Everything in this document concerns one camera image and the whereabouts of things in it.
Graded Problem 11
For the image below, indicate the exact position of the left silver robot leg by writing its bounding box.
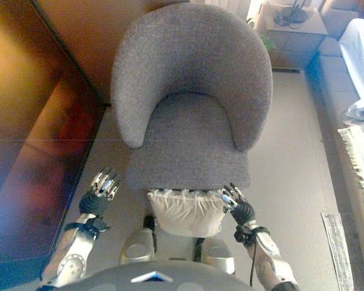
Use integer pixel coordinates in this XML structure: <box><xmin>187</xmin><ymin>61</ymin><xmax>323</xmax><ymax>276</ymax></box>
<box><xmin>118</xmin><ymin>227</ymin><xmax>157</xmax><ymax>266</ymax></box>

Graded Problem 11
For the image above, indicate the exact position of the white radiator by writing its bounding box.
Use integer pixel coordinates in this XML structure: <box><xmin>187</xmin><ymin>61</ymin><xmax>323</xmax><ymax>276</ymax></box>
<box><xmin>227</xmin><ymin>0</ymin><xmax>252</xmax><ymax>19</ymax></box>

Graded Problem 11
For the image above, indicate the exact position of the grey striped rug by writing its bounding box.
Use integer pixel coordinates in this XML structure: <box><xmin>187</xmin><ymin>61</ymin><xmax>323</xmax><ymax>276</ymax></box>
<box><xmin>320</xmin><ymin>213</ymin><xmax>356</xmax><ymax>291</ymax></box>

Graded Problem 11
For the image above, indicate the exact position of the black lamp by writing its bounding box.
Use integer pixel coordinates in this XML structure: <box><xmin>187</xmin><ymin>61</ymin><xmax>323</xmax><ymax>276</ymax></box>
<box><xmin>272</xmin><ymin>0</ymin><xmax>307</xmax><ymax>30</ymax></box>

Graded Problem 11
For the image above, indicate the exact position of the grey fabric armchair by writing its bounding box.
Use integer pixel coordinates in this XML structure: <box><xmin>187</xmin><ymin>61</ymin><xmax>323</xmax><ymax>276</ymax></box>
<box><xmin>110</xmin><ymin>2</ymin><xmax>274</xmax><ymax>192</ymax></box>

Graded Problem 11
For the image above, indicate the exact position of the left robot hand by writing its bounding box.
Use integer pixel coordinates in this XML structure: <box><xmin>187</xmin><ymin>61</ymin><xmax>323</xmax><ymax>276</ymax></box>
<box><xmin>78</xmin><ymin>166</ymin><xmax>123</xmax><ymax>218</ymax></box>

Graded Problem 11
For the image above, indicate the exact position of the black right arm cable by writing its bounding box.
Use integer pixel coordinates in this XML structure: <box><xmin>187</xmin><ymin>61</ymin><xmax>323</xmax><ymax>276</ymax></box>
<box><xmin>249</xmin><ymin>239</ymin><xmax>259</xmax><ymax>286</ymax></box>

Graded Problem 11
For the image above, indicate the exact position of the right silver robot leg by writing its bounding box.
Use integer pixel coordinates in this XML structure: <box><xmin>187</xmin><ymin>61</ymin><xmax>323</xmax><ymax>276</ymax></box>
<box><xmin>200</xmin><ymin>236</ymin><xmax>236</xmax><ymax>275</ymax></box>

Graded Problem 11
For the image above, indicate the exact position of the white duvet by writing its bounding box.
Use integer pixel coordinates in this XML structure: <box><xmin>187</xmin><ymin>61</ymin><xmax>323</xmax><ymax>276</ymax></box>
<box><xmin>338</xmin><ymin>18</ymin><xmax>364</xmax><ymax>124</ymax></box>

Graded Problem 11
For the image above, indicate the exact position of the brown wooden wardrobe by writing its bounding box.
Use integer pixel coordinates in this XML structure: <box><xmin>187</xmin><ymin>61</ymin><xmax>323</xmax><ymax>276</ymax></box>
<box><xmin>0</xmin><ymin>0</ymin><xmax>113</xmax><ymax>273</ymax></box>

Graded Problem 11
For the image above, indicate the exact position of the silver robot leg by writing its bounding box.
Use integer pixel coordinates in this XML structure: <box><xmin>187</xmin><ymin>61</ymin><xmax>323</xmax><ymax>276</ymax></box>
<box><xmin>200</xmin><ymin>236</ymin><xmax>236</xmax><ymax>275</ymax></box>
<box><xmin>118</xmin><ymin>227</ymin><xmax>157</xmax><ymax>266</ymax></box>

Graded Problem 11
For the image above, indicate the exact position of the beige upholstered bed frame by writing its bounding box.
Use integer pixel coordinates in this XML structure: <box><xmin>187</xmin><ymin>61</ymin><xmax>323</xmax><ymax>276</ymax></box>
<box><xmin>305</xmin><ymin>0</ymin><xmax>364</xmax><ymax>291</ymax></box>

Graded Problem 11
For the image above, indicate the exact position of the grey robot torso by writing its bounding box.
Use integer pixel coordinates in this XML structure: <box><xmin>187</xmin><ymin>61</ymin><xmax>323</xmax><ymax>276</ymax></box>
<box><xmin>36</xmin><ymin>260</ymin><xmax>261</xmax><ymax>291</ymax></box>

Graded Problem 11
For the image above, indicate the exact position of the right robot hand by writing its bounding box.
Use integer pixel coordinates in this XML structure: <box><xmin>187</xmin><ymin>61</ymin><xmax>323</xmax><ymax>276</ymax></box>
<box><xmin>220</xmin><ymin>182</ymin><xmax>257</xmax><ymax>226</ymax></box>

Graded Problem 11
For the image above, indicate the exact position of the white fringed cushion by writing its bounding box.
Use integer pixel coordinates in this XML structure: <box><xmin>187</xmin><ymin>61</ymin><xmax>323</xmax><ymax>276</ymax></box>
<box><xmin>146</xmin><ymin>187</ymin><xmax>231</xmax><ymax>238</ymax></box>

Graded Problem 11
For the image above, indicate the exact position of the green plant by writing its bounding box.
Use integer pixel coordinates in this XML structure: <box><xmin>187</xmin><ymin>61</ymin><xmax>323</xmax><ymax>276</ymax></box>
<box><xmin>247</xmin><ymin>18</ymin><xmax>277</xmax><ymax>52</ymax></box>

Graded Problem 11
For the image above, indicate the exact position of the light wooden nightstand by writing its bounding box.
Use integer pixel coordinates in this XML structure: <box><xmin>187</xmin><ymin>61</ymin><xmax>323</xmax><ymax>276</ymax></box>
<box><xmin>256</xmin><ymin>5</ymin><xmax>328</xmax><ymax>69</ymax></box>

